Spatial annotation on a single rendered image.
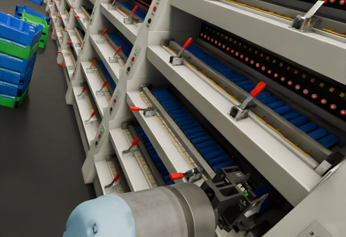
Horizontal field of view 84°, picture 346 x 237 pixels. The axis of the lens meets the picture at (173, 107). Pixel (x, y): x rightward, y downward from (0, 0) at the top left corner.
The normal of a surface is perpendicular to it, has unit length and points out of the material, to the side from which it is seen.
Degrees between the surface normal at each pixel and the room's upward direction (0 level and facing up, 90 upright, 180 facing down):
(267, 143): 21
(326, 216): 90
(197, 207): 13
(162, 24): 90
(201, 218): 30
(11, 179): 0
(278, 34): 111
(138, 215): 4
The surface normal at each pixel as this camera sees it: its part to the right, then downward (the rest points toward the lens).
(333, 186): -0.74, -0.13
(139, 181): 0.17, -0.80
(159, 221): 0.59, -0.56
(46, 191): 0.47, -0.81
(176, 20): 0.49, 0.57
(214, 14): -0.86, 0.17
